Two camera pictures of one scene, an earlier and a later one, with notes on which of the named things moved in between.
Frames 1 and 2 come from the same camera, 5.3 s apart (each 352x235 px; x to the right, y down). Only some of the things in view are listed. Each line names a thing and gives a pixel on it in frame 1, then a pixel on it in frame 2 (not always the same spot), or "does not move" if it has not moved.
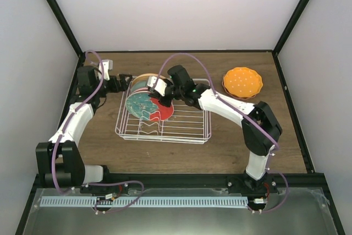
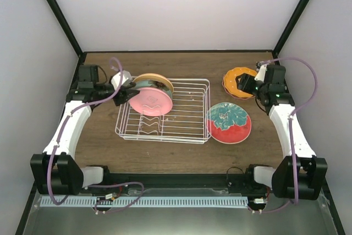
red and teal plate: [143, 106] to [229, 123]
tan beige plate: [145, 77] does not move
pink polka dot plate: [245, 98] does not move
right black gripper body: [178, 93] to [250, 89]
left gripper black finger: [124, 81] to [125, 94]
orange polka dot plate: [243, 82] does not move
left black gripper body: [115, 88] to [116, 102]
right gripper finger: [165, 100] to [242, 79]
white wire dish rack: [183, 125] does not move
